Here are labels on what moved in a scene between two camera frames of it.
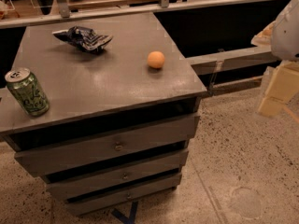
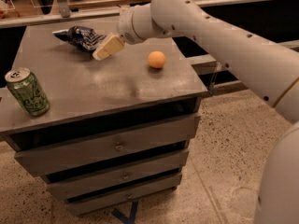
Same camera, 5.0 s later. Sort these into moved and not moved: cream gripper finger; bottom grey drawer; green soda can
Moved: cream gripper finger
Not moved: bottom grey drawer; green soda can
